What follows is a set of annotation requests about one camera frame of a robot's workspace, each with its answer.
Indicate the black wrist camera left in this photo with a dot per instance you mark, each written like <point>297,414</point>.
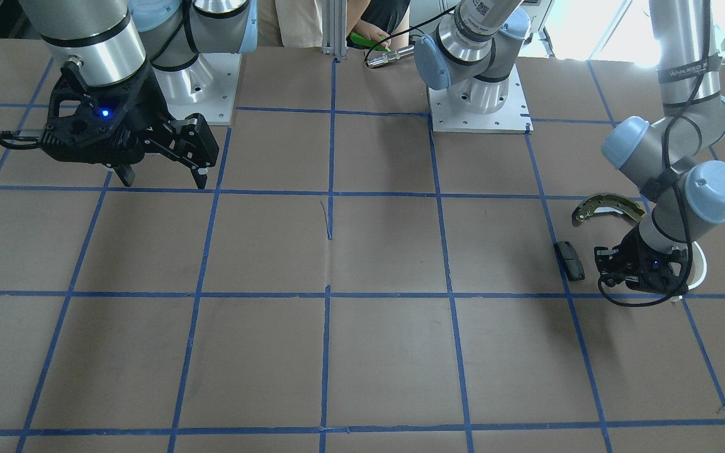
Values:
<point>660,279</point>

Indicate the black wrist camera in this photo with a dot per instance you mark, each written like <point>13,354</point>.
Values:
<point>660,279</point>
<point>91,130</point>

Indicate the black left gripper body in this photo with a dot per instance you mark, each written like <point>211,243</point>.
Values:
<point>632,249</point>

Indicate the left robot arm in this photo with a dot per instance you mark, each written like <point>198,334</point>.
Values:
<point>471,53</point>

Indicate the green handled tool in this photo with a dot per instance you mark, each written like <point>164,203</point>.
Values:
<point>358,41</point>

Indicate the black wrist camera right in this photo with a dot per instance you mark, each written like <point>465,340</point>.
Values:
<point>91,130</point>

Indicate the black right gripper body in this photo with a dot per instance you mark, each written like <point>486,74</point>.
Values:
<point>143,121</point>

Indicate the olive green brake shoe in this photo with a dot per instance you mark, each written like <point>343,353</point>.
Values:
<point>607,204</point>

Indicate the aluminium frame post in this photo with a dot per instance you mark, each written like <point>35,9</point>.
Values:
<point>334,28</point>

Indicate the black brake pad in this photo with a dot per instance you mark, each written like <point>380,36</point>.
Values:
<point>570,261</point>

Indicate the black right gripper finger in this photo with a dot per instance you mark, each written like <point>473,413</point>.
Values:
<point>125,174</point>
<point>191,142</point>

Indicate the white curved plastic bracket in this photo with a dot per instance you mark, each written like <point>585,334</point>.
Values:
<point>699,267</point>

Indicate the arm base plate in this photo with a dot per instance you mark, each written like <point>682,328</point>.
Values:
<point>475,106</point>
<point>218,88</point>

